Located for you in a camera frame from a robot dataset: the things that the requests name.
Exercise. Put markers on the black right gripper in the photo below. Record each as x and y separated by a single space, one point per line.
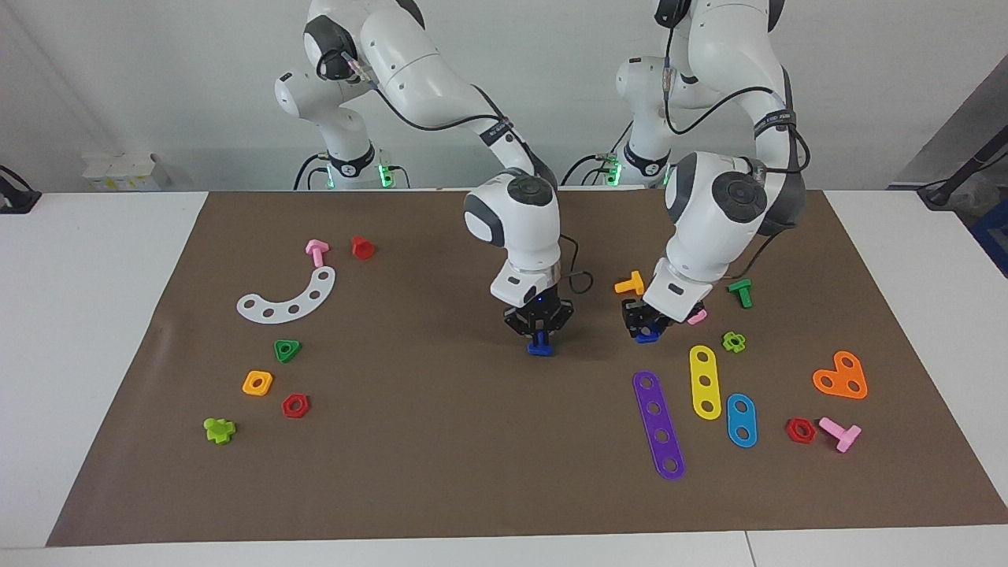
539 315

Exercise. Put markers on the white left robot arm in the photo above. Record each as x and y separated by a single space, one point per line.
732 197

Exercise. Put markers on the orange square plastic nut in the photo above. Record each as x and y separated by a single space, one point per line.
249 386

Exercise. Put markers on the black table clamp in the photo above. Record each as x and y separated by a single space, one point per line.
16 197

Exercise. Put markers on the black stand pole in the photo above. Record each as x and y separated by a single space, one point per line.
953 183

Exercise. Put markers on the blue square plastic nut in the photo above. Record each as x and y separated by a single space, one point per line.
646 339

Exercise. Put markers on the blue plastic screw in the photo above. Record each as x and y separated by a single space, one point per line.
540 350

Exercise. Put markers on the lime green plastic screw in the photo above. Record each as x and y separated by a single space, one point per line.
218 431

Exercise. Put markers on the dark green plastic screw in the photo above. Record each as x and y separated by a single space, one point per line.
741 290

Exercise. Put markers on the pink square plastic nut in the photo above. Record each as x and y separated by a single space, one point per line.
698 317

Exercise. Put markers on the green triangular plastic nut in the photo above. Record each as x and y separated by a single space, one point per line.
279 354

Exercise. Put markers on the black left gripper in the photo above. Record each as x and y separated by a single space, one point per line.
642 316

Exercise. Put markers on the orange plastic screw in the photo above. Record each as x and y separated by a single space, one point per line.
631 284

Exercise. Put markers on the blue crate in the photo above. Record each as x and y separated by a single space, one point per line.
994 236

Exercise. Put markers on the red plastic screw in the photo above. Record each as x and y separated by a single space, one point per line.
362 248

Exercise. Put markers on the yellow three-hole strip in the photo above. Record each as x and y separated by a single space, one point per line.
705 368

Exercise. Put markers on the white cardboard box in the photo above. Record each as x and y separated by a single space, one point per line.
118 173

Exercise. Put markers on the lime green cross nut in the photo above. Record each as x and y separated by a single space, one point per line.
728 344

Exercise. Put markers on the brown table mat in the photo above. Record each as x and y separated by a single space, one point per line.
441 441

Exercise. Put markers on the orange heart-shaped plate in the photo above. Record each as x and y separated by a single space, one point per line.
846 386

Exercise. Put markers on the pink plastic screw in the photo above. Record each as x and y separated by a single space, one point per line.
846 435
316 252

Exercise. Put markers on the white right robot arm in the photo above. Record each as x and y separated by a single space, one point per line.
425 71

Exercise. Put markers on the blue two-hole strip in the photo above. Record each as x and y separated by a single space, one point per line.
740 421

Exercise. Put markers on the red hexagonal plastic nut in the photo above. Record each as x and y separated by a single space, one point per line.
287 408
791 433

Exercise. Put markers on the purple four-hole strip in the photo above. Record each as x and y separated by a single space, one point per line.
655 400

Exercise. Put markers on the white curved perforated plate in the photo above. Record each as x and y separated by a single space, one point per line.
305 302

